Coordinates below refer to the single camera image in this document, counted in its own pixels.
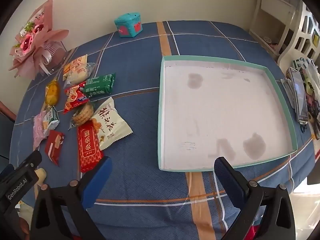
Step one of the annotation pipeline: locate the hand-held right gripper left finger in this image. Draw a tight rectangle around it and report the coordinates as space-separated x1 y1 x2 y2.
30 156 113 240

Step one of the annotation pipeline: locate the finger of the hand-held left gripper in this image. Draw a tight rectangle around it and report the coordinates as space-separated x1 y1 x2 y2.
7 150 42 178

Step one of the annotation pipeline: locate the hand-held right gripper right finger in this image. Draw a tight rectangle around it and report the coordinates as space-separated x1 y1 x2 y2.
214 157 297 240

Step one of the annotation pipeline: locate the dark red snack packet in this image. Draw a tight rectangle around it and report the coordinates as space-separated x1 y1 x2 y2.
44 130 65 167

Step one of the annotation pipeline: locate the pink snack packet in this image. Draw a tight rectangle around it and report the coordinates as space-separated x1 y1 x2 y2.
32 112 50 149

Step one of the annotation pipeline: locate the long red snack packet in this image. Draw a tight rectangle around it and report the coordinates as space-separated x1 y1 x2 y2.
77 120 104 173

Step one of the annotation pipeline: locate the small green and white packet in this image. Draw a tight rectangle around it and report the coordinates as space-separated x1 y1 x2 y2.
41 106 60 132

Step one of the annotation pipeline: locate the green striped snack packet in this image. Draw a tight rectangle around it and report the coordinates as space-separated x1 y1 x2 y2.
90 97 133 150

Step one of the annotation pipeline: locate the beige nut snack packet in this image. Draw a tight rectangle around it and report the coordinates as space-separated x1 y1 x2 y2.
69 102 95 130

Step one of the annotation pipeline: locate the white tray with teal rim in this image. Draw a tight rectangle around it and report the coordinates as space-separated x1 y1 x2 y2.
157 56 298 173

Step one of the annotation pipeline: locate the yellow translucent snack packet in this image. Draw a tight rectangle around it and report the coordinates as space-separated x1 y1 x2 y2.
45 79 60 107

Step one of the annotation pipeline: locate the red cartoon print snack packet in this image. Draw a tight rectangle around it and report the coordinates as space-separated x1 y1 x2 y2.
63 84 90 114

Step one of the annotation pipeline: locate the dark green snack packet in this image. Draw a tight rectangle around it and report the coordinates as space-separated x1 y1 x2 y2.
83 73 116 97

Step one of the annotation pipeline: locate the clear packet with white bun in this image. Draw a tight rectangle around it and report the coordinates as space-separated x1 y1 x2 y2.
63 62 95 85

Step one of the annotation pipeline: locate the cream and orange snack packet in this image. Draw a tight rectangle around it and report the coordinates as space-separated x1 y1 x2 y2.
62 54 88 77

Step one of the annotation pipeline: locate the clear glass vase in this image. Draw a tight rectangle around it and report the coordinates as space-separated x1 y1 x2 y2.
37 41 68 75

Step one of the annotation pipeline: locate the grey phone stand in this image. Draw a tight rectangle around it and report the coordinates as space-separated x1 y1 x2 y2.
281 77 297 108

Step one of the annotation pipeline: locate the blue plaid tablecloth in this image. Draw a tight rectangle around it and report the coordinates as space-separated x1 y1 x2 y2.
10 20 318 240

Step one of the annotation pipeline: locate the pink flower bouquet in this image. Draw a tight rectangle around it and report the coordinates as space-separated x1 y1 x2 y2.
9 0 69 80

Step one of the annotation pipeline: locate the teal toy box pink door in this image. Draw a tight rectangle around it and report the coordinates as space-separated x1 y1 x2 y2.
114 12 143 38

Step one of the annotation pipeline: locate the white shelf unit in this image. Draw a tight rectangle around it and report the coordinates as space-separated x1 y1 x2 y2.
249 0 300 58

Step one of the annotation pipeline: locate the white cubby shelf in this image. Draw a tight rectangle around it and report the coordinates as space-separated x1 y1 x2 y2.
277 2 320 63

